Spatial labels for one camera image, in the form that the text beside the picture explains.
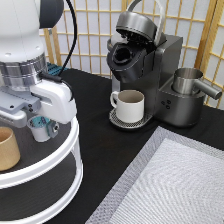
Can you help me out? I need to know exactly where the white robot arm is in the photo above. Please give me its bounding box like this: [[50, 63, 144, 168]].
[[0, 0, 76, 142]]

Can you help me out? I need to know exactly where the steel milk frother jug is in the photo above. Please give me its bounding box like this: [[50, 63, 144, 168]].
[[172, 68, 222, 100]]

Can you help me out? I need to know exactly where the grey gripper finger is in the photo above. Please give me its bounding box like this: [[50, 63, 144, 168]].
[[47, 121, 59, 138]]

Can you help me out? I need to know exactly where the white coffee pod blue lid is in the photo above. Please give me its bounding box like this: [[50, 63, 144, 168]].
[[27, 115, 50, 142]]

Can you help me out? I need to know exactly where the white two-tier round shelf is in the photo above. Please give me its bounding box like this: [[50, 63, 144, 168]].
[[0, 120, 83, 224]]

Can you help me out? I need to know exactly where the white ceramic mug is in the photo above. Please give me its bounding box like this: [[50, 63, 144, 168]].
[[110, 90, 144, 123]]

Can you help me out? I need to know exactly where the grey woven placemat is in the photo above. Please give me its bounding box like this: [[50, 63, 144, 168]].
[[85, 127, 224, 224]]

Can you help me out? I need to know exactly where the grey pod coffee machine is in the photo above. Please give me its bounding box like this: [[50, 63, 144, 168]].
[[107, 0, 205, 129]]

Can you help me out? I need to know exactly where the blue ribbed mat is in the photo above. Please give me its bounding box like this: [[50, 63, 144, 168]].
[[47, 62, 67, 76]]

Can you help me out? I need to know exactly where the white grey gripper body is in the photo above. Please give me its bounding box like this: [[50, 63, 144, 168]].
[[0, 80, 77, 128]]

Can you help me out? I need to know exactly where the tan ceramic cup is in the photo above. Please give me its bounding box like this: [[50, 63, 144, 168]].
[[0, 127, 20, 171]]

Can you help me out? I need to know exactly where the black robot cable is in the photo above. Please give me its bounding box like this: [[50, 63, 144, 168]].
[[39, 0, 79, 101]]

